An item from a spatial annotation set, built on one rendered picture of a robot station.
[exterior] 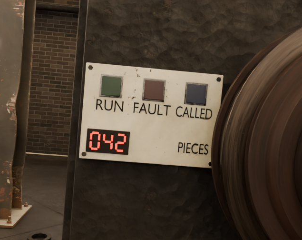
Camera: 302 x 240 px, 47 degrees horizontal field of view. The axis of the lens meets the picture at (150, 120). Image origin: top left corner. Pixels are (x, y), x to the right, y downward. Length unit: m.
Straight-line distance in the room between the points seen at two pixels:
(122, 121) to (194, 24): 0.23
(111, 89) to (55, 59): 6.18
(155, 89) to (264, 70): 0.20
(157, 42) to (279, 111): 0.27
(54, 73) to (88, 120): 6.15
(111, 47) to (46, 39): 6.24
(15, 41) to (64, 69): 3.58
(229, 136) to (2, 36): 2.90
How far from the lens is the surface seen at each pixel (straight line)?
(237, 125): 0.54
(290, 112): 0.53
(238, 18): 0.72
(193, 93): 0.65
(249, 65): 0.62
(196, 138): 0.66
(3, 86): 3.25
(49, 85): 6.81
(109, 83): 0.65
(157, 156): 0.66
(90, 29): 0.69
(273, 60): 0.56
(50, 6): 6.68
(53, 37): 6.88
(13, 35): 3.27
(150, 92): 0.64
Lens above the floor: 1.18
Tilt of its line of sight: 3 degrees down
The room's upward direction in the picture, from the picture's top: 5 degrees clockwise
